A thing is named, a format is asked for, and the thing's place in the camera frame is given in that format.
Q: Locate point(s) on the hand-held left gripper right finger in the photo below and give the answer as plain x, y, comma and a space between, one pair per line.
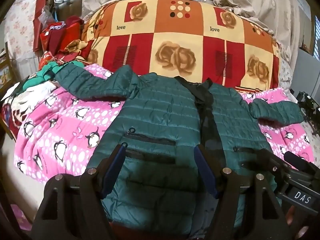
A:
203, 162

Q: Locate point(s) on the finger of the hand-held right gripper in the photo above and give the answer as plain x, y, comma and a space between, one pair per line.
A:
271, 161
297, 161

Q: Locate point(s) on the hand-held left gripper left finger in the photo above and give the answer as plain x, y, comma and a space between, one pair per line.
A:
117, 158

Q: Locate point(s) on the green puffer jacket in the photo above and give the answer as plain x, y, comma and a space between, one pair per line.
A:
160, 115

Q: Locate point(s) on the pile of red clothes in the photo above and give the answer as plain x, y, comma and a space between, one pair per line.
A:
62, 33

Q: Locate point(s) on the person's right hand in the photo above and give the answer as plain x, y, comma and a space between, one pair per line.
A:
290, 216

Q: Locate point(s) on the pink penguin blanket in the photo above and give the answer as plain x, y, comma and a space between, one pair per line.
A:
62, 130

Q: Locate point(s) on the grey panel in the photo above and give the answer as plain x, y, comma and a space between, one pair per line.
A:
306, 67

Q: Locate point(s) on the white and red patterned blanket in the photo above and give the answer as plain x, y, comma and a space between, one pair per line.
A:
22, 105

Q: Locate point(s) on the pink floral cloth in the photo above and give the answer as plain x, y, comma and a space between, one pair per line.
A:
20, 213

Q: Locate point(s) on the green cloth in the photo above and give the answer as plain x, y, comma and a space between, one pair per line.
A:
37, 78

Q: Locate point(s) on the rose print red cloth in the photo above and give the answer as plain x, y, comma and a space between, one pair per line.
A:
75, 47

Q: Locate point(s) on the window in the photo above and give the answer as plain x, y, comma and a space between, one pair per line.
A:
317, 37

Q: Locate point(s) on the rose print checked quilt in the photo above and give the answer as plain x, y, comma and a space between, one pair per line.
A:
185, 37

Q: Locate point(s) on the red flat box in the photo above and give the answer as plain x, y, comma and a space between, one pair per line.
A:
41, 17

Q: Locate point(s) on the floral pink curtain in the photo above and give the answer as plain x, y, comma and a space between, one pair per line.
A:
20, 27

